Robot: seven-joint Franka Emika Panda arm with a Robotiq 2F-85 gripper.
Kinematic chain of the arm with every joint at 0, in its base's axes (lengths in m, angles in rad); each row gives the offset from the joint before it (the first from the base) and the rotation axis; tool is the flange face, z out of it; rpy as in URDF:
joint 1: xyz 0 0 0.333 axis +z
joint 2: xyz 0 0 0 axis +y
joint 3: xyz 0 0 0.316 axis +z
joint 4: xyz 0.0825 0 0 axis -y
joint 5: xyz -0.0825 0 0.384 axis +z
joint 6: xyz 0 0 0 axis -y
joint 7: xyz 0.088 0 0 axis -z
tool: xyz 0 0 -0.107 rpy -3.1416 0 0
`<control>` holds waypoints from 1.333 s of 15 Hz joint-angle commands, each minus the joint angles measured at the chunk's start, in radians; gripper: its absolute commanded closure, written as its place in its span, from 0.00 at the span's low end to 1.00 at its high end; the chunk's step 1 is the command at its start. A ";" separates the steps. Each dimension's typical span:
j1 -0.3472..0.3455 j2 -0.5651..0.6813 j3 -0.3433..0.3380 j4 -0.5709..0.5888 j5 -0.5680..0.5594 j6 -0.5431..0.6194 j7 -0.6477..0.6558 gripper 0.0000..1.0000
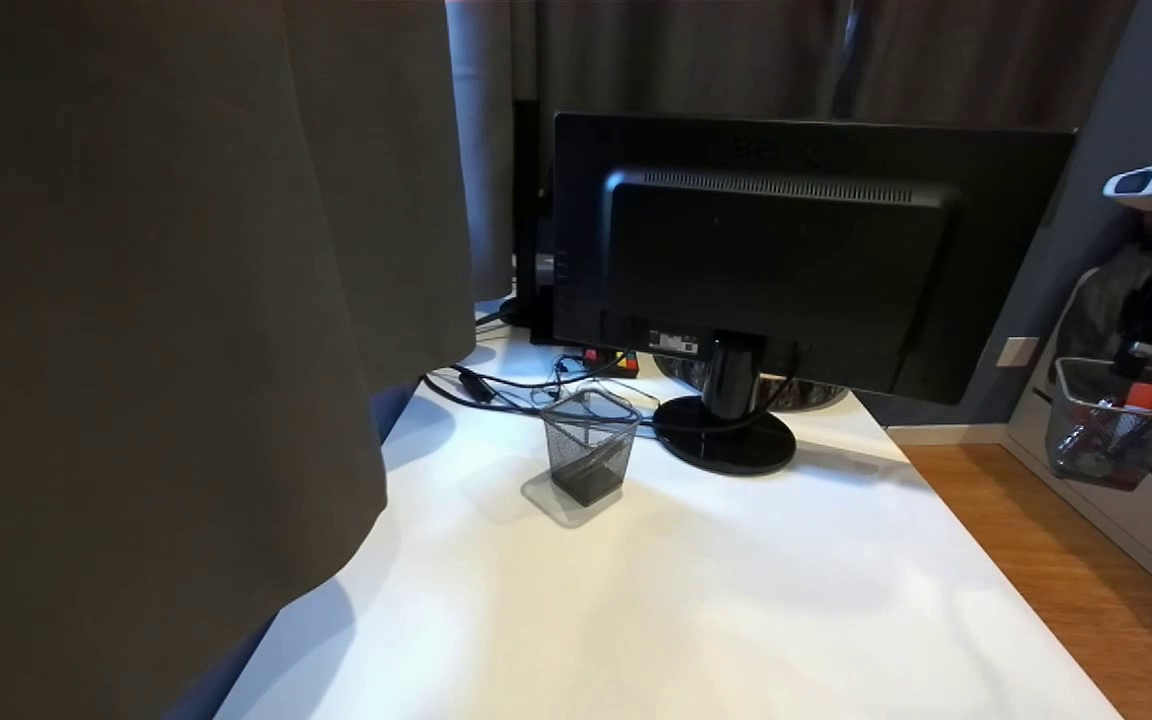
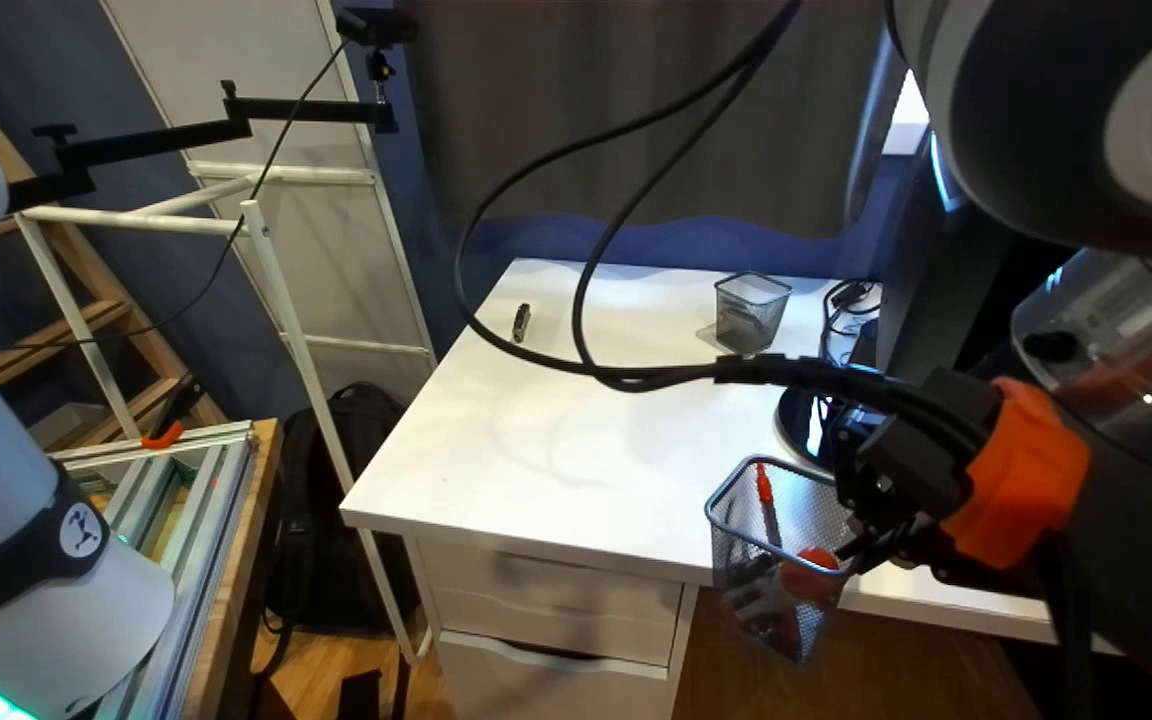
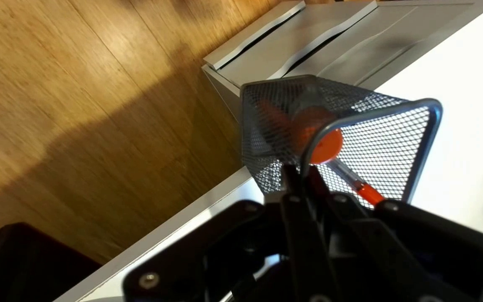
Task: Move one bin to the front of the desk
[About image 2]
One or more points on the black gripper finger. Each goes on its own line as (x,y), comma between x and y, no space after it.
(877,546)

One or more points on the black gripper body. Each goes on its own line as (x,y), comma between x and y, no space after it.
(909,453)

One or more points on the mesh bin holding markers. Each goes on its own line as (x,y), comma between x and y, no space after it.
(769,601)

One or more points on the empty black mesh bin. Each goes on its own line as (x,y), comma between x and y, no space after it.
(751,313)

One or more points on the white desk drawer unit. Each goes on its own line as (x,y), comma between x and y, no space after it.
(550,615)

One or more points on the orange marker cap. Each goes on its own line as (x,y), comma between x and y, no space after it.
(816,560)

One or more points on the red marker pen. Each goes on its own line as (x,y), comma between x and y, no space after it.
(766,501)

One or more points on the black computer monitor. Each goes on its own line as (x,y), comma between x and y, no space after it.
(951,306)

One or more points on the dark pen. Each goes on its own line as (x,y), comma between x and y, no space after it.
(521,323)

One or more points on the black backpack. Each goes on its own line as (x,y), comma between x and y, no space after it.
(322,533)

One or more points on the white framed glass panels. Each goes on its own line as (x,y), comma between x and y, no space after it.
(191,533)

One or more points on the small orange clamp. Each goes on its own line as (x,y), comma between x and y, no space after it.
(160,432)

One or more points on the white leaning panel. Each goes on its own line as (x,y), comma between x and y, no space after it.
(269,83)

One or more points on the wooden shelf rack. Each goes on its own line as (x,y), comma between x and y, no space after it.
(82,323)

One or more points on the white metal shelf frame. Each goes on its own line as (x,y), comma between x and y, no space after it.
(259,266)

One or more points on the black camera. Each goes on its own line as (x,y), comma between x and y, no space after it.
(378,26)

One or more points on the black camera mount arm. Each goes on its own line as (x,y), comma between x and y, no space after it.
(138,139)

